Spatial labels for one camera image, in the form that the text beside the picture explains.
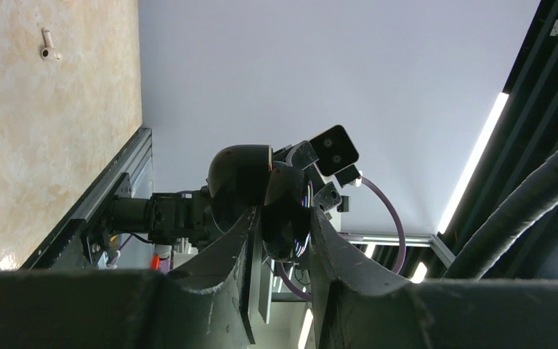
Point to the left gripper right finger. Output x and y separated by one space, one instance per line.
357 303

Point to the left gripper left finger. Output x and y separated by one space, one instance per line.
197 305

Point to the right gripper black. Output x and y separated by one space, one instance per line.
325 192

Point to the black earbud charging case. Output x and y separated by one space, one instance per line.
269 197

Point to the white wireless earbud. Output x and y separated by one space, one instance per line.
48 52

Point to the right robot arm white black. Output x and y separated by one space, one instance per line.
168 217

